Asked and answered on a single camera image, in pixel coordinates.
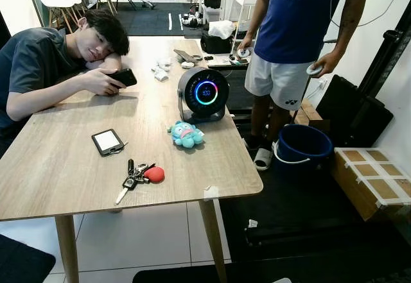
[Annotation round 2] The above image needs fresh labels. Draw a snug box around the large black case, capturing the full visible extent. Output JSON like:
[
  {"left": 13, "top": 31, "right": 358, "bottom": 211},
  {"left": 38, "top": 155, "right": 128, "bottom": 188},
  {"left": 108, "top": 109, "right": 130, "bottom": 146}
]
[{"left": 315, "top": 74, "right": 395, "bottom": 148}]

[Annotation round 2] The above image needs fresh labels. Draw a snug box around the wooden crate with white grid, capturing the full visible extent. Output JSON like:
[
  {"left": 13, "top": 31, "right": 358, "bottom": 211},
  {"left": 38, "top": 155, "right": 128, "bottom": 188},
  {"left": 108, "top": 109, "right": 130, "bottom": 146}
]
[{"left": 332, "top": 147, "right": 411, "bottom": 223}]

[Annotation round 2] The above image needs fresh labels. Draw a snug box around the black tripod stand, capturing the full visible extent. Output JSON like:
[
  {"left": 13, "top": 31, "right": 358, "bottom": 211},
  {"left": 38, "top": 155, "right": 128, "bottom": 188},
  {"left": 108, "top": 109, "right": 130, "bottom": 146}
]
[{"left": 358, "top": 4, "right": 411, "bottom": 99}]

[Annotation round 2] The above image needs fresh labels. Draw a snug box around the blue plastic bucket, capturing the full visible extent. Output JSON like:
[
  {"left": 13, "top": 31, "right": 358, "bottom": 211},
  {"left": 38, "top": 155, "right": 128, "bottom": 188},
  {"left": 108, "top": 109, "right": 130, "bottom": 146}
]
[{"left": 272, "top": 124, "right": 335, "bottom": 169}]

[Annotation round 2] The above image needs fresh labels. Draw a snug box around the standing person in blue shirt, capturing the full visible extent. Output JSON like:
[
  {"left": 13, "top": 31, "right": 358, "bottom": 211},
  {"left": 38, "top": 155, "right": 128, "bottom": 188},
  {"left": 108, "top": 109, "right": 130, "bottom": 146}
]
[{"left": 236, "top": 0, "right": 372, "bottom": 171}]

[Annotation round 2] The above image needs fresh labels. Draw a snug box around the white tape piece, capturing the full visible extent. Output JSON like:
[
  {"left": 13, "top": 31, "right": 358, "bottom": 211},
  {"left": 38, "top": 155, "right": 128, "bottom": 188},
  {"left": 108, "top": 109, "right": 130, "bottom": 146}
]
[{"left": 204, "top": 185, "right": 220, "bottom": 200}]

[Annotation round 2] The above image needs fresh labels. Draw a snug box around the black bag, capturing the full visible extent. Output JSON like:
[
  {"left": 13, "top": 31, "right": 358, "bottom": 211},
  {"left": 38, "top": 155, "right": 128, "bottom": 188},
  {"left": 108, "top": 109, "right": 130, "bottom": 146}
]
[{"left": 200, "top": 31, "right": 233, "bottom": 55}]

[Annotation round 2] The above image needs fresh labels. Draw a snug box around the white cloth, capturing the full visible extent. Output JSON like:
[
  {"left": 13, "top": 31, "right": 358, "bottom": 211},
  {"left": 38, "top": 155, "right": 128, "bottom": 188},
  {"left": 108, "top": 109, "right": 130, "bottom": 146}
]
[{"left": 209, "top": 20, "right": 235, "bottom": 40}]

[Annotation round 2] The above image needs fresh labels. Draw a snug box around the blue plush toy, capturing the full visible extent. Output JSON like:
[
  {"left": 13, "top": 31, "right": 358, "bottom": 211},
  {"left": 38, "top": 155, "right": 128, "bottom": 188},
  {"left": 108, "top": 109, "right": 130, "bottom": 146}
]
[{"left": 168, "top": 121, "right": 206, "bottom": 150}]

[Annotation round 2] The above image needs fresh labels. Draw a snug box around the flat black wallet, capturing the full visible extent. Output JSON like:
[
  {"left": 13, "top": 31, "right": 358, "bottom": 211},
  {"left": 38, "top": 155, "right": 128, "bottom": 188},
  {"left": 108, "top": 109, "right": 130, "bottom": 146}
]
[{"left": 173, "top": 49, "right": 201, "bottom": 64}]

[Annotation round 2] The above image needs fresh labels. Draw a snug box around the crumpled white tissue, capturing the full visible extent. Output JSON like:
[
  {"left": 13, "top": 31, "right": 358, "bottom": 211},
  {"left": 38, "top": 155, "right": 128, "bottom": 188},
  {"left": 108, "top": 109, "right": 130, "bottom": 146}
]
[{"left": 152, "top": 57, "right": 173, "bottom": 82}]

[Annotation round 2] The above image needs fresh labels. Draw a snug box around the black smartphone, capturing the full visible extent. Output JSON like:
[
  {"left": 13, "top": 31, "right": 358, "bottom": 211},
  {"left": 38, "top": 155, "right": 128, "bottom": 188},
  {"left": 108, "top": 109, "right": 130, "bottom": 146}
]
[{"left": 106, "top": 69, "right": 138, "bottom": 89}]

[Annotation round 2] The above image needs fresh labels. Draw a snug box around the black card holder white card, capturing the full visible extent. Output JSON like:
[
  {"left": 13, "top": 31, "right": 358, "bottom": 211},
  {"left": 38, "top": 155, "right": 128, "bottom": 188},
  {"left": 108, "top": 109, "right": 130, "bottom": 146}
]
[{"left": 91, "top": 128, "right": 129, "bottom": 157}]

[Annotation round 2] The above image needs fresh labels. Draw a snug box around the light wooden table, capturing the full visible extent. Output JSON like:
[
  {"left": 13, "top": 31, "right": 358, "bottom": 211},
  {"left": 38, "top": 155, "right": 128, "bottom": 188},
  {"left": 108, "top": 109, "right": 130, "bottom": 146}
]
[{"left": 0, "top": 36, "right": 264, "bottom": 283}]

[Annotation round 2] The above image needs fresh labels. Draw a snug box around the seated person in grey shirt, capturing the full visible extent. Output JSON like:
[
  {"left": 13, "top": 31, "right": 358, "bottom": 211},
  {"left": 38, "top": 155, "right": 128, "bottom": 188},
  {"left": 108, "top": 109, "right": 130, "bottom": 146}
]
[{"left": 0, "top": 10, "right": 139, "bottom": 149}]

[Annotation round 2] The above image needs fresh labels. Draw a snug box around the small black floor mat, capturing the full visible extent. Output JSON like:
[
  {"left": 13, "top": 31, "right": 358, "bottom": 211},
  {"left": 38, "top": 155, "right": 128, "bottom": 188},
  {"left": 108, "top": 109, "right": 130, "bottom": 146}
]
[{"left": 0, "top": 234, "right": 57, "bottom": 283}]

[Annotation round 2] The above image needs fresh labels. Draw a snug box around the round black ring-light speaker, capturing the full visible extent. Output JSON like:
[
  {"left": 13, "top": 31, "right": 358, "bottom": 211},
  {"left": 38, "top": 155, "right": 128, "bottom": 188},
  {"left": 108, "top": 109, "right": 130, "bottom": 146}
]
[{"left": 177, "top": 66, "right": 230, "bottom": 124}]

